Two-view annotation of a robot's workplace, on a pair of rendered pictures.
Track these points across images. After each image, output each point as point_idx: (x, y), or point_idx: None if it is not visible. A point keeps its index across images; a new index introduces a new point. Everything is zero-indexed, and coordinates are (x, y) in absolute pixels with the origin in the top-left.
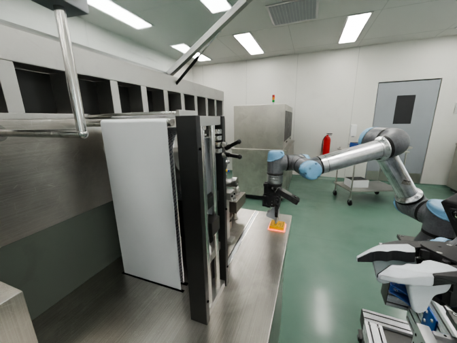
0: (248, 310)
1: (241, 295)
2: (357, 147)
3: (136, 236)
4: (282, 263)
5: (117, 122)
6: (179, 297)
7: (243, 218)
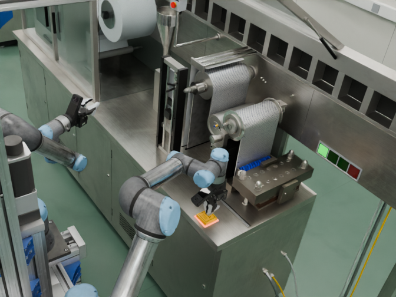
0: (149, 158)
1: (159, 161)
2: (153, 169)
3: None
4: (164, 189)
5: None
6: None
7: (241, 208)
